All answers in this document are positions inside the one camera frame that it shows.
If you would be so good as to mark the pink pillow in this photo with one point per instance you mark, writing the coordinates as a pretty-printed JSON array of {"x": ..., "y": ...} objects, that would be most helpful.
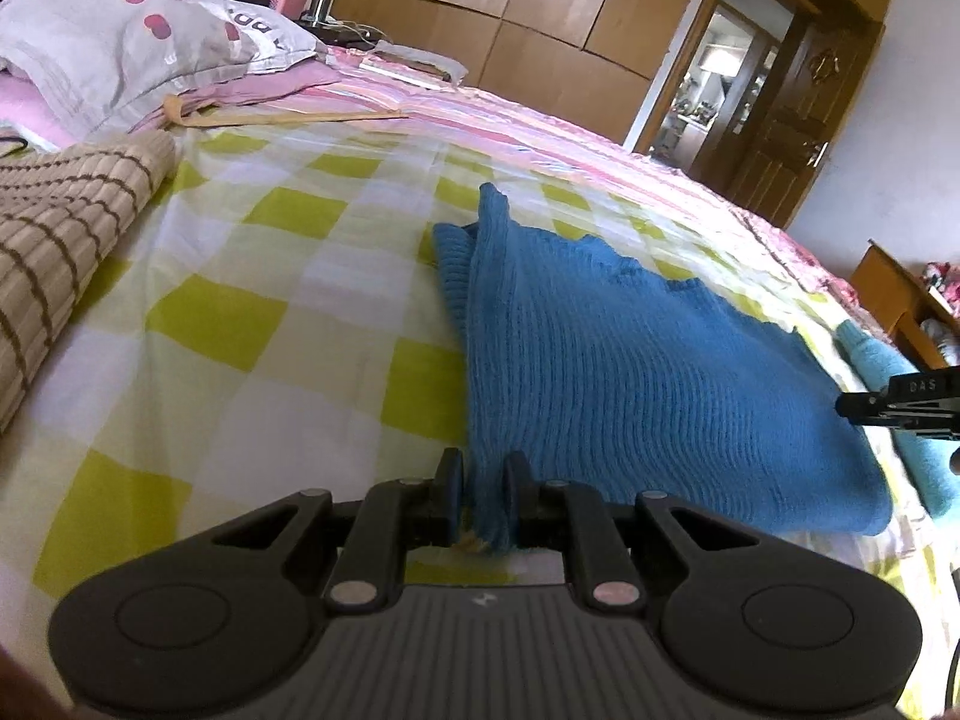
[{"x": 277, "y": 82}]

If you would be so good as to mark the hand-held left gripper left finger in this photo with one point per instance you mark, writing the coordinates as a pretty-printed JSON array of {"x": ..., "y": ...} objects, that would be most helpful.
[{"x": 450, "y": 495}]

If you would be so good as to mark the wooden wardrobe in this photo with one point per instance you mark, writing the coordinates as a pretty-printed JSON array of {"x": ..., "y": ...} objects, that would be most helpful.
[{"x": 562, "y": 15}]

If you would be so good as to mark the red white toy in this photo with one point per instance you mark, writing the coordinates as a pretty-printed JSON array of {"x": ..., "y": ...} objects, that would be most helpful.
[{"x": 941, "y": 277}]

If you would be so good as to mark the light blue towel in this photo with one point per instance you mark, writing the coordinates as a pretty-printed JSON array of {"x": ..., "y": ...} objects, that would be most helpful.
[{"x": 874, "y": 360}]

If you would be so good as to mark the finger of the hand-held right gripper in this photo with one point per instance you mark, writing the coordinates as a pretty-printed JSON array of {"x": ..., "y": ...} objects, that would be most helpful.
[{"x": 862, "y": 405}]

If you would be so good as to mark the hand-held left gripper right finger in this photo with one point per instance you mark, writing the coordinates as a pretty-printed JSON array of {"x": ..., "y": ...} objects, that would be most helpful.
[{"x": 514, "y": 495}]

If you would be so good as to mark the blue knit sweater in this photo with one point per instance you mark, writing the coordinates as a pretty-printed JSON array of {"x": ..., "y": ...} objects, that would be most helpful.
[{"x": 637, "y": 390}]

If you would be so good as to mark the wooden desk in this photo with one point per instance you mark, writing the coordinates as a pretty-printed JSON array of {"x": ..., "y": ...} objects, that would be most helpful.
[{"x": 881, "y": 277}]

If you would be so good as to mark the white folded cloth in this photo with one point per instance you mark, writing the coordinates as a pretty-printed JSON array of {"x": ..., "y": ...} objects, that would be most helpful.
[{"x": 420, "y": 64}]

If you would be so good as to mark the brown striped rolled blanket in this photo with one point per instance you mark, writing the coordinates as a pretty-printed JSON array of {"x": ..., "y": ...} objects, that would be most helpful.
[{"x": 45, "y": 240}]

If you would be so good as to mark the brown wooden door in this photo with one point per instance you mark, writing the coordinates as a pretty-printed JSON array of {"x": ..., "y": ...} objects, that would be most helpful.
[{"x": 787, "y": 127}]

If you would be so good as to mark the dark nightstand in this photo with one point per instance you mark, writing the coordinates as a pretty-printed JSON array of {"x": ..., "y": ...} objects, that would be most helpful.
[{"x": 330, "y": 30}]

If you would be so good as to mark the grey dotted pillow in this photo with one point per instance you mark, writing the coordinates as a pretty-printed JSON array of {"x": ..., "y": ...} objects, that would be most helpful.
[{"x": 97, "y": 52}]

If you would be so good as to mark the pink striped quilt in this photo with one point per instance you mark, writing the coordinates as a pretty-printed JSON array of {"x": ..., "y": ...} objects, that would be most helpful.
[{"x": 540, "y": 135}]

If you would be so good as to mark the wooden door frame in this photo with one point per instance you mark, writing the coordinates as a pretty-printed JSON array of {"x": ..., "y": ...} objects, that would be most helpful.
[{"x": 675, "y": 52}]

